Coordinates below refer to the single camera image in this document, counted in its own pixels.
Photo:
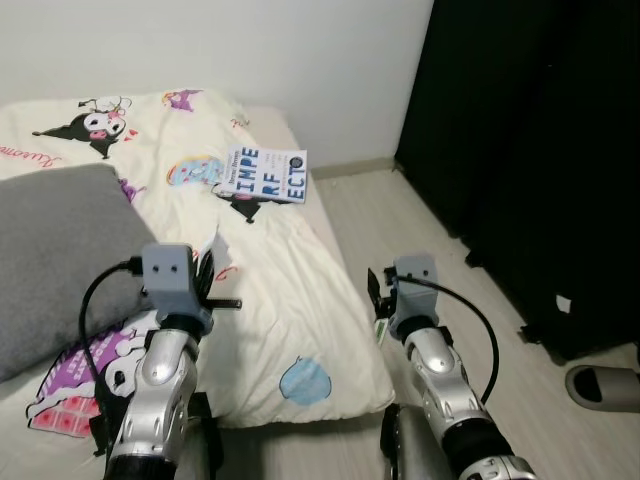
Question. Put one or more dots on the beige sheeted mattress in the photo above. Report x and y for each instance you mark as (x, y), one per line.
(275, 125)

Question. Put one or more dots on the dark robot left leg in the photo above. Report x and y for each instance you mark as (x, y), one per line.
(205, 440)

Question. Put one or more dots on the dark robot leg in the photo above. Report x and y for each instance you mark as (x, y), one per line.
(205, 440)
(410, 450)

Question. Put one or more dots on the grey slipper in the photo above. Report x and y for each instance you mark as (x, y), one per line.
(605, 388)

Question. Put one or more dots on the white book blue letters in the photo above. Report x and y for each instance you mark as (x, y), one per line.
(262, 175)

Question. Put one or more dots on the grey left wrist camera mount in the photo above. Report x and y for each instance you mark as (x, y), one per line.
(170, 270)

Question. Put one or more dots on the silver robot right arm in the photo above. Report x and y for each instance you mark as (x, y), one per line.
(435, 360)

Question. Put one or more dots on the small white tag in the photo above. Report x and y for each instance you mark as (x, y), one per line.
(563, 304)

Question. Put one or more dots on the grey pillow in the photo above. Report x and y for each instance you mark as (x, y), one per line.
(60, 250)

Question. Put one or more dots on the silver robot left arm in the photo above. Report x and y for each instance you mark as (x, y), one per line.
(160, 375)

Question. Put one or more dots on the cream cartoon print blanket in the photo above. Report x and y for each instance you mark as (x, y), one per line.
(280, 260)

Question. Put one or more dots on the dark robot right leg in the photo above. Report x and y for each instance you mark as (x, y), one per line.
(410, 450)

